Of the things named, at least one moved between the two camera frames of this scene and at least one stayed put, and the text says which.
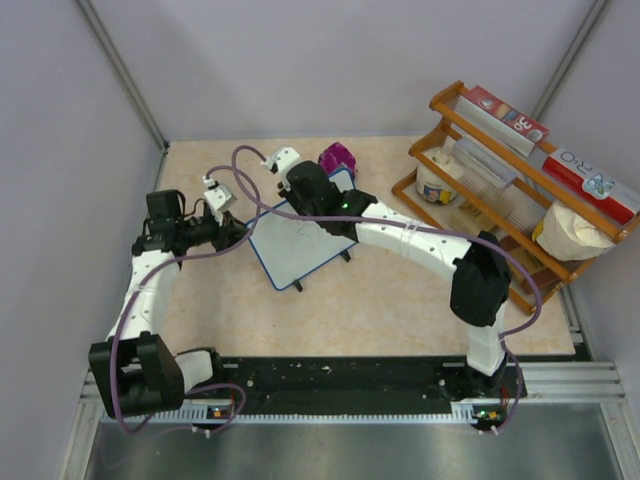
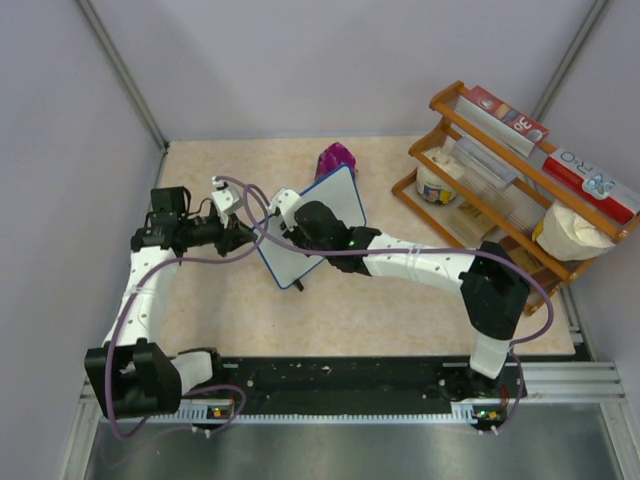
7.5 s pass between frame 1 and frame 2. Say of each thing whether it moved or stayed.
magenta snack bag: stayed
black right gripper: moved
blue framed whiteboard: stayed
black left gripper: stayed
